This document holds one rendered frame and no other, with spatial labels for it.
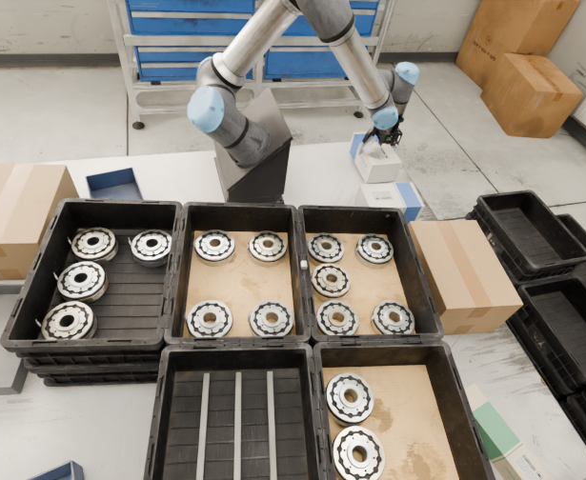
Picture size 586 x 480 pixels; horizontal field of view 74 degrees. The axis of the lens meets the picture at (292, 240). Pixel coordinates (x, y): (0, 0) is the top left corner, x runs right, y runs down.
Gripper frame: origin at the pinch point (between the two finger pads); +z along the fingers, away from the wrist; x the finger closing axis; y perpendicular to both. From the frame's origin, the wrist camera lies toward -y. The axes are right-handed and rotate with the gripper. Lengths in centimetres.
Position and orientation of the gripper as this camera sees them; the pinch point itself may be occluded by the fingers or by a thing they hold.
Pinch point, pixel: (374, 152)
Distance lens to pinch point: 157.0
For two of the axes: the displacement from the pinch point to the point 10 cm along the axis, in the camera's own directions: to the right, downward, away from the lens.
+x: 9.6, -1.2, 2.5
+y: 2.5, 7.7, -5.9
